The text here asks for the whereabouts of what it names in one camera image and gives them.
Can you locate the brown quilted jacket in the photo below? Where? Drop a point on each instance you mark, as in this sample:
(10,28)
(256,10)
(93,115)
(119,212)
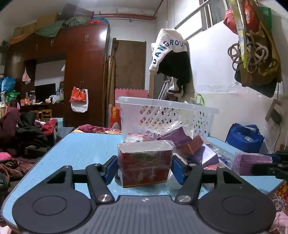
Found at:
(13,171)

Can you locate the light purple box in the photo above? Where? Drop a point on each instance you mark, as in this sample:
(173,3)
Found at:
(204,156)

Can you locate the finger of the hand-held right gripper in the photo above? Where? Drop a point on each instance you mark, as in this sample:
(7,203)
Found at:
(275,156)
(265,169)

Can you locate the brown wooden wardrobe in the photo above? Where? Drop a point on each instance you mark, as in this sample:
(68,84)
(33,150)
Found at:
(90,67)

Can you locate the pink foam mat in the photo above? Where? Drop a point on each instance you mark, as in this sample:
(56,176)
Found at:
(132,93)

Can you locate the black garment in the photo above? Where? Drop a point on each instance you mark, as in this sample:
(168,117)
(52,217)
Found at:
(175,65)

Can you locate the window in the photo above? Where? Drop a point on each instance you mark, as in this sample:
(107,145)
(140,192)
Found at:
(216,13)

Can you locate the black hanging bag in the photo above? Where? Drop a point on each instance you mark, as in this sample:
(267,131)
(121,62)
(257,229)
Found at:
(263,88)

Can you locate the teal box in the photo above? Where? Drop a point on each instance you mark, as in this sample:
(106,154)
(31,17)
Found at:
(60,122)

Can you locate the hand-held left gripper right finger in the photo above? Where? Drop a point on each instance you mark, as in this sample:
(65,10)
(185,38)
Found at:
(177,169)

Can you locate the wooden board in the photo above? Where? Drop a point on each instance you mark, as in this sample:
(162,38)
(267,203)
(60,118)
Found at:
(130,67)

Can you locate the pink cloth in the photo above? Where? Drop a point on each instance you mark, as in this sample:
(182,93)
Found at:
(5,156)

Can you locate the olive hanging bag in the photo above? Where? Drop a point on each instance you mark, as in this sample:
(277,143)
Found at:
(267,74)

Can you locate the red snack packet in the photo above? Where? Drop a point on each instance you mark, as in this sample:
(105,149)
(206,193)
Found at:
(135,137)

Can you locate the red floral blanket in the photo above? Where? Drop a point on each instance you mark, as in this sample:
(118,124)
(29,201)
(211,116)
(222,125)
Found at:
(96,128)

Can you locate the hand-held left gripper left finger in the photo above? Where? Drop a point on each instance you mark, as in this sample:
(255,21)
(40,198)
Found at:
(111,168)

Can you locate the yellow wooden stool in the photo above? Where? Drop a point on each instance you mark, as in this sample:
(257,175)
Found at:
(46,114)
(34,114)

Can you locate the wooden poles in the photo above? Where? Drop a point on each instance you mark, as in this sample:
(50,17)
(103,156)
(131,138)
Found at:
(110,81)

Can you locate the white hoodie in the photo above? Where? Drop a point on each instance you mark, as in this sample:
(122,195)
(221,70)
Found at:
(166,42)

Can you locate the red garment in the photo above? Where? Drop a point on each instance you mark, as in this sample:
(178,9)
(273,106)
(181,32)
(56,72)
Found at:
(48,127)

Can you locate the blue tote bag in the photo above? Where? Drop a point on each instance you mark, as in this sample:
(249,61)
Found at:
(238,135)

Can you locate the black power adapter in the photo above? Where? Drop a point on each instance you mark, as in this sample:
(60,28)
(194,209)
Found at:
(277,118)

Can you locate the purple pack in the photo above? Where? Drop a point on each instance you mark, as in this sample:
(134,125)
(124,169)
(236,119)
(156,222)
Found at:
(247,163)

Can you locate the white plastic bag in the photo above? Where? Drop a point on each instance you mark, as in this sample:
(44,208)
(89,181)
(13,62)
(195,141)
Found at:
(78,108)

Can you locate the grey-green bundle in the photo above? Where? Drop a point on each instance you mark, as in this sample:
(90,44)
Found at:
(76,18)

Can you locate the small hanging plastic bag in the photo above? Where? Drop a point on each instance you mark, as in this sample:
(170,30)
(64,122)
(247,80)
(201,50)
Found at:
(26,77)

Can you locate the cardboard box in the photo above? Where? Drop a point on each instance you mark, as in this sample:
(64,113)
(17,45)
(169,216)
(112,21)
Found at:
(23,30)
(47,19)

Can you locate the metal rod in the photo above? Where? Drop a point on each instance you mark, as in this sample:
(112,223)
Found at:
(191,15)

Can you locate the maroon jacket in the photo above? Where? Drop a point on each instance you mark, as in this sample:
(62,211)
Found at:
(9,126)

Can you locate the green hanging bag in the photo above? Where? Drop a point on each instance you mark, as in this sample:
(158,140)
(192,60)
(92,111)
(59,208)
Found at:
(265,15)

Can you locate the green cloth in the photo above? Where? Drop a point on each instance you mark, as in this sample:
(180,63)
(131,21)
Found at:
(49,29)

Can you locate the red hanging bag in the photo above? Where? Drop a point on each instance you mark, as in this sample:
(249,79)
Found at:
(231,20)

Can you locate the red patterned cloth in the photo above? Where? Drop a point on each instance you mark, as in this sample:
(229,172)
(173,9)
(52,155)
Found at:
(280,198)

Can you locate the white plastic basket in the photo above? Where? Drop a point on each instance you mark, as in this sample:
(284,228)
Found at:
(157,117)

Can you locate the blue mesh bag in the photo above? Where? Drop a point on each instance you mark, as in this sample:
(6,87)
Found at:
(7,84)

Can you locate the red plastic-wrapped box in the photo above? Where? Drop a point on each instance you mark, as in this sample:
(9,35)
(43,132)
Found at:
(144,166)

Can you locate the red pipe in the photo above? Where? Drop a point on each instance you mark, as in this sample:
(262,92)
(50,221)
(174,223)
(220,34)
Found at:
(126,16)

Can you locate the white bag on desk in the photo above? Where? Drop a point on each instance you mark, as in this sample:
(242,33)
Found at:
(56,97)

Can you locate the red and blue bundle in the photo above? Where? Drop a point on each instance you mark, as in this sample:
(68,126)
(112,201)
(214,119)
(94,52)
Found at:
(99,20)

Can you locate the red paper bag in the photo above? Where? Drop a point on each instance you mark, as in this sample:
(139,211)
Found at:
(114,117)

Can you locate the green-trimmed tote bag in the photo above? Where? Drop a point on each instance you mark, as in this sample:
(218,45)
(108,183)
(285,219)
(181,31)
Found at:
(199,100)

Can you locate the red-brown box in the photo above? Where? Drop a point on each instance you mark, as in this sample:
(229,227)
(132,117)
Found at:
(193,144)

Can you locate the dark purple box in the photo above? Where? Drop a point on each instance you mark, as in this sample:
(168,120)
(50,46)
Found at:
(175,136)

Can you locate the black jacket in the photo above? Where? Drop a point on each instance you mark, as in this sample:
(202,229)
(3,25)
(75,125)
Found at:
(31,132)

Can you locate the metal crutches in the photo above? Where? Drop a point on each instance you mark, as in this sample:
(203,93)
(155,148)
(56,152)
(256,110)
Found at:
(163,87)

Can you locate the orange plastic bag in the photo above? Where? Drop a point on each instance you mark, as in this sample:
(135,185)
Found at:
(77,95)

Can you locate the black television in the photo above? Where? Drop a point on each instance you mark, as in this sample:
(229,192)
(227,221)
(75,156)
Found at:
(45,91)

